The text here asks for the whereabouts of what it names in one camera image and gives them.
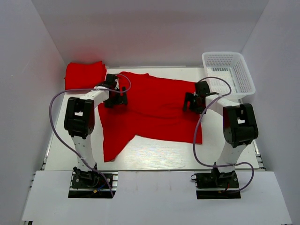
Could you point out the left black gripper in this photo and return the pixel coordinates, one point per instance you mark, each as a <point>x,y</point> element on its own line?
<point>121,100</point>

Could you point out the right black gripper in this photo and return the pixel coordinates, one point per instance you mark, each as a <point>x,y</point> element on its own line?
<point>189,97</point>

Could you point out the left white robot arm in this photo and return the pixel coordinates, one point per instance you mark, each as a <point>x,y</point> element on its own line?
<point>80,116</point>

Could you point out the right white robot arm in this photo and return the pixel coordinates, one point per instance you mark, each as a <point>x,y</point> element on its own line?
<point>239,123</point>

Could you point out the folded red t-shirt stack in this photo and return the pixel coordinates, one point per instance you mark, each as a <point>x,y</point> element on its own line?
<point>84,76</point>

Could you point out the white plastic basket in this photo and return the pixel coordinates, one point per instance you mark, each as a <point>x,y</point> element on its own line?
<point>228,69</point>

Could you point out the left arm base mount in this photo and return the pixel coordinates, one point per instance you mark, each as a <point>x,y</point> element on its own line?
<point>91,185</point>

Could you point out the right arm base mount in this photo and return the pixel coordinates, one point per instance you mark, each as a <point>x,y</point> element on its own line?
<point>216,186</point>

